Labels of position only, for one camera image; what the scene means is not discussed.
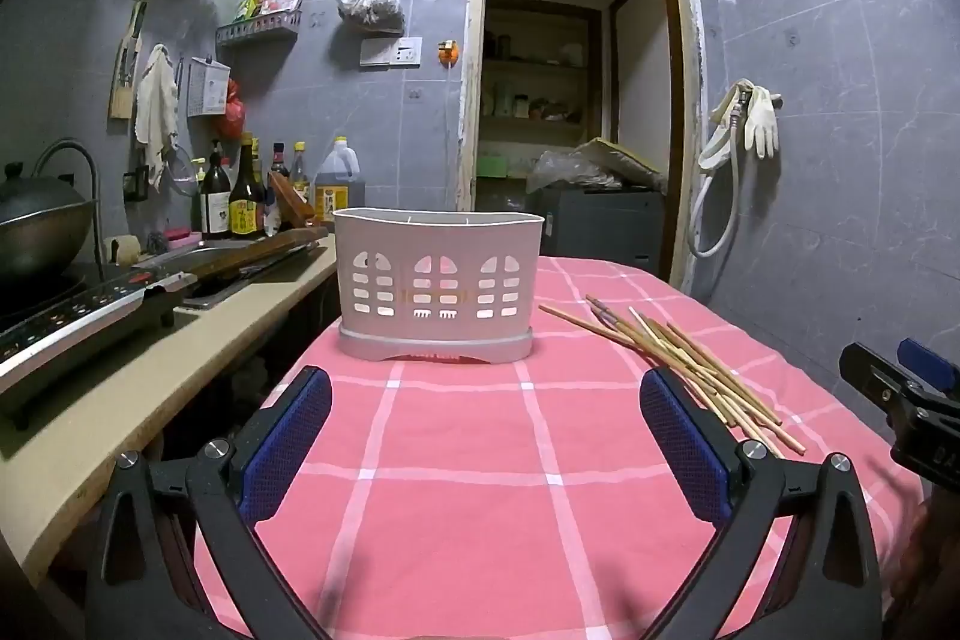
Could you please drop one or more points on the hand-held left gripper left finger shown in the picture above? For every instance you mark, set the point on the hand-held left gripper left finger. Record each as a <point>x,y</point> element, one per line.
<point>289,441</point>

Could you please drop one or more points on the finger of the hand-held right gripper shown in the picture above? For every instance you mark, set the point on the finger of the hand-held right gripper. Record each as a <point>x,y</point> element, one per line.
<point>874,377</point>
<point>934,366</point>

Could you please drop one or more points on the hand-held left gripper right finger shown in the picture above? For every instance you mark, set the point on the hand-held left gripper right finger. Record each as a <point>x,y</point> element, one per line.
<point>679,449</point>

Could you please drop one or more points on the group of wooden chopsticks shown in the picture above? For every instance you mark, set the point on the group of wooden chopsticks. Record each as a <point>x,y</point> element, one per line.
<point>697,362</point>

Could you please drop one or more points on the white plastic utensil holder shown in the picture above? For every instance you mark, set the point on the white plastic utensil holder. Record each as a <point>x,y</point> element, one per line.
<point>439,235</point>

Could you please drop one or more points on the person's right hand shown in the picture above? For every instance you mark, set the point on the person's right hand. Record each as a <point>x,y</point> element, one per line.
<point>934,550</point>

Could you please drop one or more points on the pink checked tablecloth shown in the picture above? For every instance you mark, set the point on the pink checked tablecloth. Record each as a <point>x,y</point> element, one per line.
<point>450,497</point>

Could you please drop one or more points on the beige kitchen counter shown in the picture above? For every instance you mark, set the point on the beige kitchen counter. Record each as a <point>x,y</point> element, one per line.
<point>112,407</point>

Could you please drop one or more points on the wooden cutting board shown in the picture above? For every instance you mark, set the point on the wooden cutting board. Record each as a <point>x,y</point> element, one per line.
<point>255,254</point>

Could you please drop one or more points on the pink sponge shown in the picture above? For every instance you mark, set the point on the pink sponge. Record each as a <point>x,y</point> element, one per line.
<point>180,235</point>

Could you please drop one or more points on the grey cabinet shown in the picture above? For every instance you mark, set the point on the grey cabinet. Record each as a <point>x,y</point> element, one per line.
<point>600,227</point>

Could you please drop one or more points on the black induction cooker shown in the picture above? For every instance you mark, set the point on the black induction cooker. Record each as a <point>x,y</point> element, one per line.
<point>82,325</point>

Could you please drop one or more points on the dark bottle yellow label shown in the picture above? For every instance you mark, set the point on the dark bottle yellow label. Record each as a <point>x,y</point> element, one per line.
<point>246,197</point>

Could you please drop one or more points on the tape roll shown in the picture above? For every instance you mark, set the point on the tape roll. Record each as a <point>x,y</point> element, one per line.
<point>127,251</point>

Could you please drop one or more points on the dark soy sauce bottle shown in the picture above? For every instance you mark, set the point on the dark soy sauce bottle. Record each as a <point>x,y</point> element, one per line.
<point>216,197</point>

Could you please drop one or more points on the large cooking oil jug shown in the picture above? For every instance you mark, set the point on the large cooking oil jug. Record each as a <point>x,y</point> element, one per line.
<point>341,183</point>

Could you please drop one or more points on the small dark bottle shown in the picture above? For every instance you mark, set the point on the small dark bottle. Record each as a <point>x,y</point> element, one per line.
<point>279,164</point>

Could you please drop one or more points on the white rubber glove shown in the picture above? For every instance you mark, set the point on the white rubber glove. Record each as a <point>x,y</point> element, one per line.
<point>763,119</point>

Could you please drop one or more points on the yellow woven sack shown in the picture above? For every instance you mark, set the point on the yellow woven sack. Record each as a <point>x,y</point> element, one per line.
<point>622,156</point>

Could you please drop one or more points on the crumpled clear plastic bag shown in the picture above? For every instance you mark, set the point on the crumpled clear plastic bag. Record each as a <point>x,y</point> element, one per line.
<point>562,171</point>

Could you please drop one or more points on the cream rubber glove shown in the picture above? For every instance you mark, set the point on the cream rubber glove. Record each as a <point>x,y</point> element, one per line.
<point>727,104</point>

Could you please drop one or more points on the dark wok with lid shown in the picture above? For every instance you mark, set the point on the dark wok with lid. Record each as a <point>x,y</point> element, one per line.
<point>37,227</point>

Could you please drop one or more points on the red plastic bag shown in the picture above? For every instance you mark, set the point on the red plastic bag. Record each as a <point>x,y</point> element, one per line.
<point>234,111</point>

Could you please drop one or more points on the curved grey faucet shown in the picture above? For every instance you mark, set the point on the curved grey faucet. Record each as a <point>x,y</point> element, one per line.
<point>90,168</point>

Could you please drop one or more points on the green box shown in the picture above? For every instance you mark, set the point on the green box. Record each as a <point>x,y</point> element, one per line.
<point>493,166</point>

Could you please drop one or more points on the hanging white towel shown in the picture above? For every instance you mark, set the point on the hanging white towel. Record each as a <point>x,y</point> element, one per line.
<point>156,108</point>

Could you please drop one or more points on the hanging wooden board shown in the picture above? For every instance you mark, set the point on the hanging wooden board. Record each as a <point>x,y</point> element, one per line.
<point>124,70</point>

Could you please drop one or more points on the wooden storage shelf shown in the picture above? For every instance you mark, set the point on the wooden storage shelf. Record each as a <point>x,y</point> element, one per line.
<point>532,63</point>

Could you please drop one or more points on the white wall box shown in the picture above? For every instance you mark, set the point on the white wall box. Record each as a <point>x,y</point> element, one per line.
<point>206,89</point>

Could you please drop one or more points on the wooden door frame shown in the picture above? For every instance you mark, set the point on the wooden door frame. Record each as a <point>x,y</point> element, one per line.
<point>471,85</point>

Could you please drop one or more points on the white wall switch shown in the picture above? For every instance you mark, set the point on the white wall switch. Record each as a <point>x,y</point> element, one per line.
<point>390,53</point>

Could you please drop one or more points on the grey wall shelf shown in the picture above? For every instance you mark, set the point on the grey wall shelf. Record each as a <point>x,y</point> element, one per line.
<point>259,31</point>

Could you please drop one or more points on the orange wall hook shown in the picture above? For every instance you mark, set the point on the orange wall hook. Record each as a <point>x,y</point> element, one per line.
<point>448,53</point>

